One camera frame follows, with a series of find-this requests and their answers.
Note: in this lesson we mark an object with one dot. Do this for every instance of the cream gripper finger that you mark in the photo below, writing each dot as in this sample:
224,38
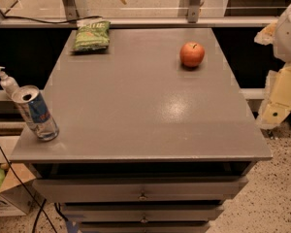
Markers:
276,105
266,35

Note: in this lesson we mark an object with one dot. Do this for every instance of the green jalapeno chip bag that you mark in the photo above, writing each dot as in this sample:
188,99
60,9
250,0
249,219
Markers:
92,36

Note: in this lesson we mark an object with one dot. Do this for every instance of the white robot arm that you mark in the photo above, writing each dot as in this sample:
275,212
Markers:
282,40

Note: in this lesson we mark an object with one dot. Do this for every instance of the redbull can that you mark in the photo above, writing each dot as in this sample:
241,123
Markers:
35,112

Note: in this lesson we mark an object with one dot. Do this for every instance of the red apple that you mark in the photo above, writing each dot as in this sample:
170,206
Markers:
191,54

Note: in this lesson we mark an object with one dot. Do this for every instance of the top grey drawer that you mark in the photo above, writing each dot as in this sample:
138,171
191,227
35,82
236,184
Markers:
140,190

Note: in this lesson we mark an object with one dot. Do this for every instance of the grey drawer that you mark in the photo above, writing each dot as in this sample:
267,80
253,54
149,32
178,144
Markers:
150,227
143,212
140,190

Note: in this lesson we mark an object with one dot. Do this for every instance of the grey drawer cabinet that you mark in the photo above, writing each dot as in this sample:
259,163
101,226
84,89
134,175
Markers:
137,112

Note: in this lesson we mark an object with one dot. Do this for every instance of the middle grey drawer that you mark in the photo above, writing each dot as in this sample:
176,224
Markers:
143,212

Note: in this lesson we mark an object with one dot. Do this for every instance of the bottom grey drawer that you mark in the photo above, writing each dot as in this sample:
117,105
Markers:
150,227

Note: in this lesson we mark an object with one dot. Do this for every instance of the clear pump dispenser bottle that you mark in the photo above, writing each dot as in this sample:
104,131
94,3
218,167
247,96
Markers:
8,83

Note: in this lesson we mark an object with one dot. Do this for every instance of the cardboard box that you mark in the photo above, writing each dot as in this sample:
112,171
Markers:
16,192

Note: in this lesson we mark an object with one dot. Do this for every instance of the left metal bracket post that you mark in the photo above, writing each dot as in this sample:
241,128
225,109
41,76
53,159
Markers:
75,9

